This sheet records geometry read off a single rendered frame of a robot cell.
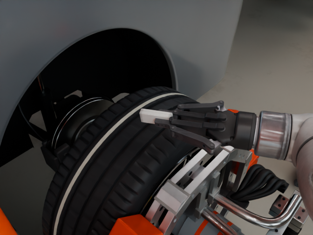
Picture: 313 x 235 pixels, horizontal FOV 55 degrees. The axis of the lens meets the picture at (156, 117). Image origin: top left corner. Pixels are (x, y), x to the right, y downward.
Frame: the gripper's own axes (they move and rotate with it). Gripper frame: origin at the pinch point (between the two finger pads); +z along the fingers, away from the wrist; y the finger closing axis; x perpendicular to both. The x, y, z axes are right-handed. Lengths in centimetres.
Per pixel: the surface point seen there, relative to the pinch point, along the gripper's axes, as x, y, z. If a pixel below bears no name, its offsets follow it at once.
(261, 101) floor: -153, 162, -32
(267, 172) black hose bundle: -24.6, 7.1, -26.0
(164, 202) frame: -14.3, -12.0, -3.7
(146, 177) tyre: -10.1, -9.1, 0.8
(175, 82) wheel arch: -38, 52, 12
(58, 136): -30, 10, 42
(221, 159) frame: -15.7, 2.7, -14.1
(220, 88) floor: -152, 172, 6
